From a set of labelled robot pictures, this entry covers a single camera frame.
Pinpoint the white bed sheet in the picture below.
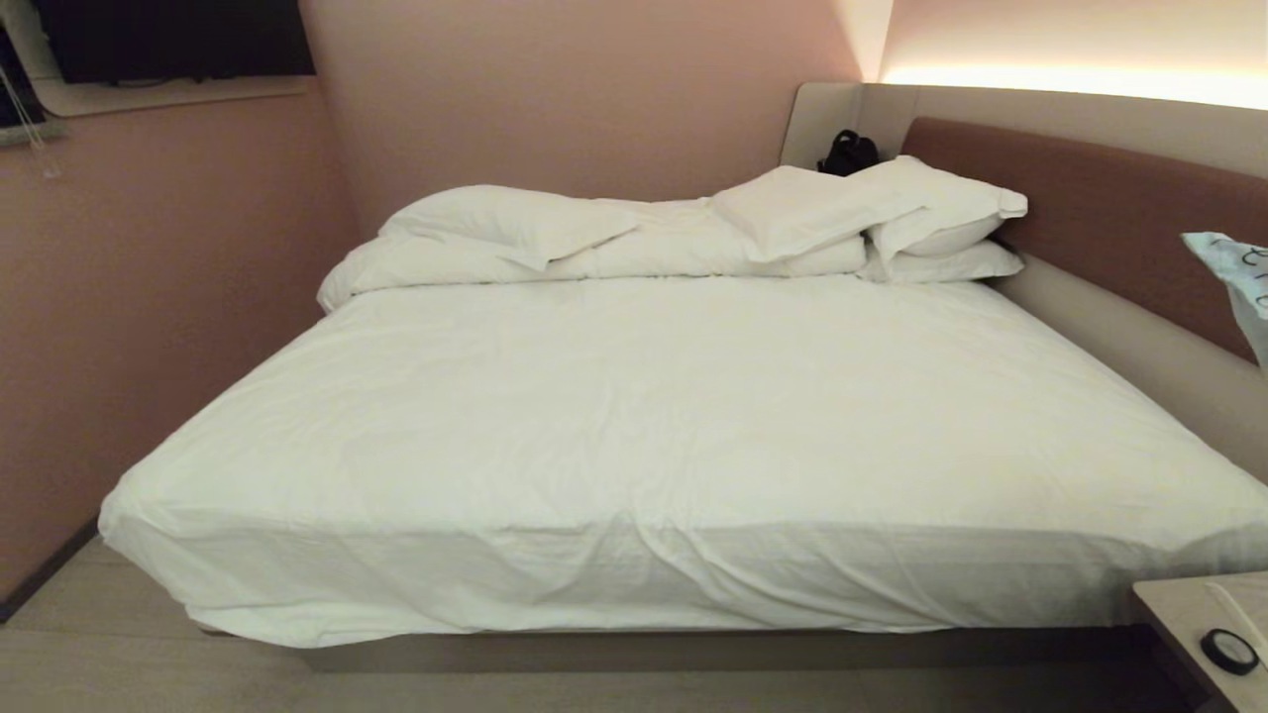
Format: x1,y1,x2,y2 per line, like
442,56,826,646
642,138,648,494
97,273,1268,650

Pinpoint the white pillow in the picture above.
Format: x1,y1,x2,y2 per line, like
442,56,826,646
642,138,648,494
710,164,927,264
379,184,641,272
858,239,1025,285
847,154,1029,264

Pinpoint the light blue printed pillow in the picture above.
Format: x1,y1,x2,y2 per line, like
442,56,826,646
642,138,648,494
1180,231,1268,369

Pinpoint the folded white duvet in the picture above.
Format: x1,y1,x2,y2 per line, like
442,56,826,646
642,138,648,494
316,197,869,314

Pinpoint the black bag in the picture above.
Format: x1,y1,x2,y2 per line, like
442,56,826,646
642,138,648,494
817,129,881,178

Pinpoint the brown padded headboard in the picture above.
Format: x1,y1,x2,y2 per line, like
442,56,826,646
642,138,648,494
899,117,1268,365

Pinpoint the black television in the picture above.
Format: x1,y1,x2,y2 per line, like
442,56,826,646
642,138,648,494
35,0,317,86

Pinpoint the wooden bedside table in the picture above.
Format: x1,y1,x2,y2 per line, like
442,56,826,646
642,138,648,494
1132,571,1268,713

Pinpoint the round black disc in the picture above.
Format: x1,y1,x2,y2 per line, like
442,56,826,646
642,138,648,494
1200,628,1260,677

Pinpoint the white cable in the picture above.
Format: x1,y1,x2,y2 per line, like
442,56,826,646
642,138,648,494
0,61,62,180

